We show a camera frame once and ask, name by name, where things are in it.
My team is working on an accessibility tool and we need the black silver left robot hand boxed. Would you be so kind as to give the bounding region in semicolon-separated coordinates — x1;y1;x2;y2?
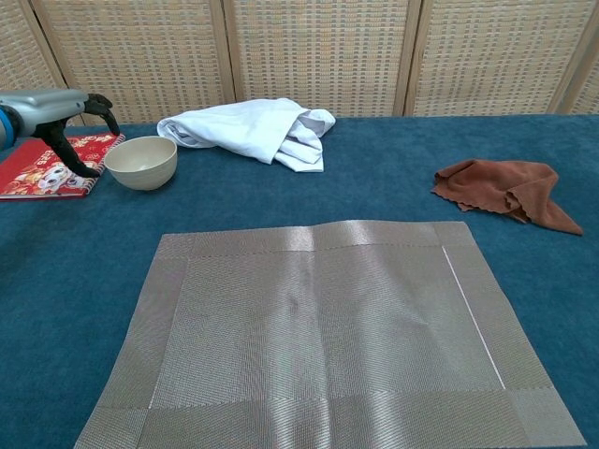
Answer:
0;88;121;178

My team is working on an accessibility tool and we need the cream ceramic bowl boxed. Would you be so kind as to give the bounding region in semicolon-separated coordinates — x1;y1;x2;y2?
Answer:
103;135;179;192

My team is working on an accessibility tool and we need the beige woven placemat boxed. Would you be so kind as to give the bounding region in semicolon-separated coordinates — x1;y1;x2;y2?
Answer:
73;219;588;449

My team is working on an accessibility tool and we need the red spiral calendar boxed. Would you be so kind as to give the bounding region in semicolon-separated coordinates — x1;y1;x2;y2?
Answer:
0;133;126;201

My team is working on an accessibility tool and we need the woven rattan screen panel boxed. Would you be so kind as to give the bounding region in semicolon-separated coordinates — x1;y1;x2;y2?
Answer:
568;46;599;116
222;0;422;118
0;0;79;133
404;0;599;118
30;0;235;126

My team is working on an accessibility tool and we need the crumpled white cloth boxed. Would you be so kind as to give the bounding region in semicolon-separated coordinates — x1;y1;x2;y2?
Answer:
156;97;337;174

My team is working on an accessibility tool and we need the brown microfiber cloth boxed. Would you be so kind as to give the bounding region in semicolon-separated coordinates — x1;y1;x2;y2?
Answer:
431;158;585;237

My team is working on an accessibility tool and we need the teal felt table cover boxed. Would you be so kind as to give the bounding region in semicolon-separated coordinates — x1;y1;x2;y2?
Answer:
0;113;599;449

